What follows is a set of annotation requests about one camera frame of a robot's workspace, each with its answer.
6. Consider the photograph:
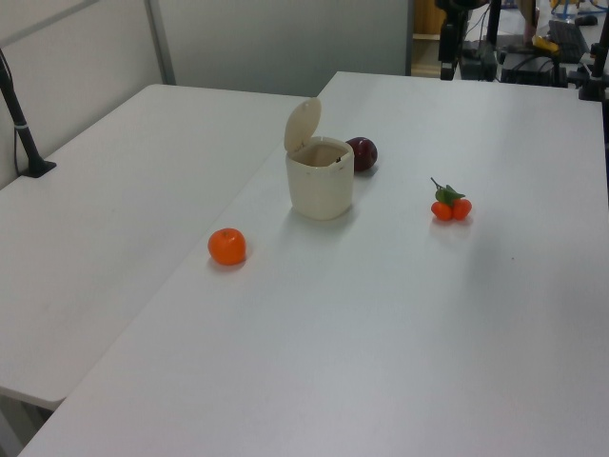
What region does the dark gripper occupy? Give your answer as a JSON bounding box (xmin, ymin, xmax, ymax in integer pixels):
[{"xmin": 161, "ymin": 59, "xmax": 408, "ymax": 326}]
[{"xmin": 438, "ymin": 9, "xmax": 462, "ymax": 81}]

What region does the cream garbage bin with lid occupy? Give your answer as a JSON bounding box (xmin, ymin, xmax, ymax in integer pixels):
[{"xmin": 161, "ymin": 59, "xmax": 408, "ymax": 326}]
[{"xmin": 284, "ymin": 96, "xmax": 356, "ymax": 222}]

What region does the wooden cabinet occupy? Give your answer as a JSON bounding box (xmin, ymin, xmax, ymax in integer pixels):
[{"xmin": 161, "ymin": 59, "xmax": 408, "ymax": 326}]
[{"xmin": 411, "ymin": 0, "xmax": 448, "ymax": 77}]

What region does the black slim stand pole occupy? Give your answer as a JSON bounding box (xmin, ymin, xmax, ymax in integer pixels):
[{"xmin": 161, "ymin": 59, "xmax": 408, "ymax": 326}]
[{"xmin": 483, "ymin": 0, "xmax": 501, "ymax": 82}]

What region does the black equipment box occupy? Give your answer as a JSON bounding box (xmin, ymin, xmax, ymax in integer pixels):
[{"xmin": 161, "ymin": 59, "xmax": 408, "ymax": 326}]
[{"xmin": 499, "ymin": 47, "xmax": 570, "ymax": 88}]

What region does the dark red plum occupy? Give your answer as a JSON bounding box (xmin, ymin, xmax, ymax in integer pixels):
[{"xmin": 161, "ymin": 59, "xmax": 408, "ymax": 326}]
[{"xmin": 344, "ymin": 136, "xmax": 379, "ymax": 174}]

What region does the black keyboard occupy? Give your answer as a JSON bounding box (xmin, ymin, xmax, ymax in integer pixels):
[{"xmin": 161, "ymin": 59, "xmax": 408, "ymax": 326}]
[{"xmin": 546, "ymin": 18, "xmax": 592, "ymax": 62}]

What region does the small oranges cluster with leaves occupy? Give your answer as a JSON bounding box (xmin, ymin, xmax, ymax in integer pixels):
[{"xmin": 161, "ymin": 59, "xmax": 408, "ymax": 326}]
[{"xmin": 430, "ymin": 177, "xmax": 473, "ymax": 223}]

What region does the black clamp stand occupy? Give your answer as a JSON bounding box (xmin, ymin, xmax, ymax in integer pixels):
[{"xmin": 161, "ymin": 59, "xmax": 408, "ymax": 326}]
[{"xmin": 578, "ymin": 41, "xmax": 609, "ymax": 101}]

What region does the orange mandarin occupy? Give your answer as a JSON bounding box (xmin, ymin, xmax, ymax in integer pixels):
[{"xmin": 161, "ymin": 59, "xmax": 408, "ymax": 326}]
[{"xmin": 207, "ymin": 228, "xmax": 247, "ymax": 267}]

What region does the black pole with base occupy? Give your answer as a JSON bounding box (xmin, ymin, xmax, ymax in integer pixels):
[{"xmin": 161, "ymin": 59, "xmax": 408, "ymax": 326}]
[{"xmin": 0, "ymin": 47, "xmax": 57, "ymax": 179}]

